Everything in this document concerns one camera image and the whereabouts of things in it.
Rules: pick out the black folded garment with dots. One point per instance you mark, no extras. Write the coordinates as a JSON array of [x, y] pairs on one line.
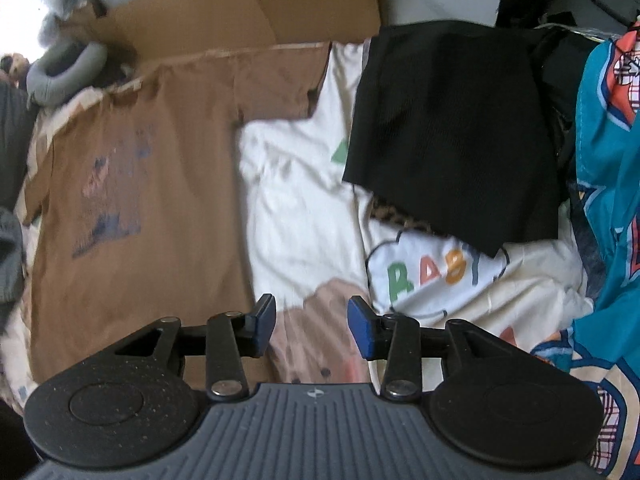
[[450, 135]]

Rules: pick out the teal printed cloth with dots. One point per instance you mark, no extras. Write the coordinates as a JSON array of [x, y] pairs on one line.
[[605, 210]]

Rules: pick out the blue-grey denim pants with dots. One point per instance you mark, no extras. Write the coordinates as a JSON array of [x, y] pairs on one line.
[[10, 255]]

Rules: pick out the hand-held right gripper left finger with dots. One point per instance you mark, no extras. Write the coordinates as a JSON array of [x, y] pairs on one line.
[[265, 324]]

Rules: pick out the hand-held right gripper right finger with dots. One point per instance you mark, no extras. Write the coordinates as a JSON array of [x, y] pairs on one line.
[[362, 330]]

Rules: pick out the grey neck pillow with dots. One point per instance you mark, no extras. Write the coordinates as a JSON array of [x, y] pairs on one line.
[[45, 85]]

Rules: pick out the black cloth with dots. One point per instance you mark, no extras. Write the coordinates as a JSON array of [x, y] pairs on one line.
[[117, 72]]

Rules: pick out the white bear printed blanket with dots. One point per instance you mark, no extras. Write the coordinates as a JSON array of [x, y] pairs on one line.
[[300, 210]]

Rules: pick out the leopard print cloth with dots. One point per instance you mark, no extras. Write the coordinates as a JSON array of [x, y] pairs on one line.
[[400, 215]]

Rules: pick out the brown t-shirt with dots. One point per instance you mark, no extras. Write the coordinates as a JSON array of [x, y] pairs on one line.
[[175, 210]]

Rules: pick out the brown cardboard sheet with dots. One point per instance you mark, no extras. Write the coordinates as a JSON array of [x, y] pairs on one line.
[[250, 10]]

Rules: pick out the brown plush toy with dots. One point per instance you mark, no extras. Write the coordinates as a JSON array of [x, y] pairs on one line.
[[12, 67]]

